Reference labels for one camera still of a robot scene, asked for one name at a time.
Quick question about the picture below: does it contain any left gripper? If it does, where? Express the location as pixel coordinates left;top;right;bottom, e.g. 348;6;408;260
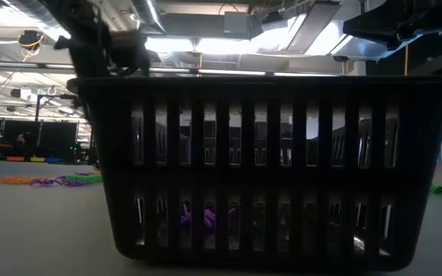
54;29;151;77

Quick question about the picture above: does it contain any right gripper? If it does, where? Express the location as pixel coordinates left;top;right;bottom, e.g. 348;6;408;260
342;0;442;49

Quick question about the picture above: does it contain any orange plastic spider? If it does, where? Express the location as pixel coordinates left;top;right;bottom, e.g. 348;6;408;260
0;176;25;186
17;176;50;185

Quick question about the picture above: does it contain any ceiling light strip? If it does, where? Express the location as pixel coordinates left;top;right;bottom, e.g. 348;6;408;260
147;67;339;77

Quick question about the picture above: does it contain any grey ceiling box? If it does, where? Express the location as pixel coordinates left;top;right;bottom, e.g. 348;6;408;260
223;11;250;36

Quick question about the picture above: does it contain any black slotted plastic basket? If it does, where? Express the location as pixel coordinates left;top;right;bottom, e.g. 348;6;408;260
67;75;442;271
132;114;398;168

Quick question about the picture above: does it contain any grey table mat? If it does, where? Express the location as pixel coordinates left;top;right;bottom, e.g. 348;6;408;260
0;158;442;276

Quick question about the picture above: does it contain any silver round ventilation duct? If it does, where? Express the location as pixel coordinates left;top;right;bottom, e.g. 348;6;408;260
130;0;167;35

